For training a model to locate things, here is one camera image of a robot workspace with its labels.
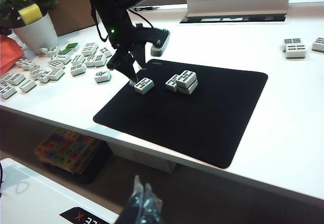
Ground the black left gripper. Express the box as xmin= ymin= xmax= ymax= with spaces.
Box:
xmin=100 ymin=7 xmax=168 ymax=87

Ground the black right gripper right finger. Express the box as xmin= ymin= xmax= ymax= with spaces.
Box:
xmin=139 ymin=182 xmax=163 ymax=224

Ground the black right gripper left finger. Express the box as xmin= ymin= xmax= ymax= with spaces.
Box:
xmin=117 ymin=175 xmax=145 ymax=224

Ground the white bamboo-print mahjong tile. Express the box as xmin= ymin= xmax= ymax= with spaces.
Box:
xmin=176 ymin=69 xmax=197 ymax=88
xmin=133 ymin=77 xmax=154 ymax=95
xmin=165 ymin=73 xmax=182 ymax=92
xmin=177 ymin=79 xmax=198 ymax=95

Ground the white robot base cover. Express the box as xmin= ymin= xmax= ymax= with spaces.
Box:
xmin=0 ymin=157 xmax=122 ymax=224

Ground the white bird-print mahjong tile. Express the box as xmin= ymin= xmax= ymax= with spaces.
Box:
xmin=94 ymin=69 xmax=112 ymax=84

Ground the white red-print mahjong tile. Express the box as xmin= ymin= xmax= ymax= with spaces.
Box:
xmin=48 ymin=68 xmax=66 ymax=81

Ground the white dot-print mahjong tile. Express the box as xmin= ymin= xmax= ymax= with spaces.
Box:
xmin=20 ymin=59 xmax=36 ymax=70

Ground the white table support leg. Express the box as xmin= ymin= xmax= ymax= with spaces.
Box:
xmin=106 ymin=137 xmax=178 ymax=174

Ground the black fabric mat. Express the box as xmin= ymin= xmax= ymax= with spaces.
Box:
xmin=93 ymin=58 xmax=268 ymax=170

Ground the brown cardboard box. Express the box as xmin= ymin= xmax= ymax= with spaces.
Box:
xmin=48 ymin=0 xmax=100 ymax=37

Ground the colourful letter puzzle box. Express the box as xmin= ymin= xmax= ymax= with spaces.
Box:
xmin=33 ymin=127 xmax=112 ymax=184

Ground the green plant in white pot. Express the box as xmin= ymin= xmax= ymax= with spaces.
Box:
xmin=0 ymin=0 xmax=61 ymax=55

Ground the yellow sponge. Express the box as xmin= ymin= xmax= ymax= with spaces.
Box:
xmin=18 ymin=3 xmax=43 ymax=25

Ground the orange red bag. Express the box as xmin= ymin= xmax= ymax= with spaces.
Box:
xmin=0 ymin=33 xmax=25 ymax=76

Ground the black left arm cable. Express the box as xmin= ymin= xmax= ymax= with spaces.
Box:
xmin=90 ymin=6 xmax=110 ymax=43

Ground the thin black cable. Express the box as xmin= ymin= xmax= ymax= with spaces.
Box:
xmin=0 ymin=161 xmax=5 ymax=199

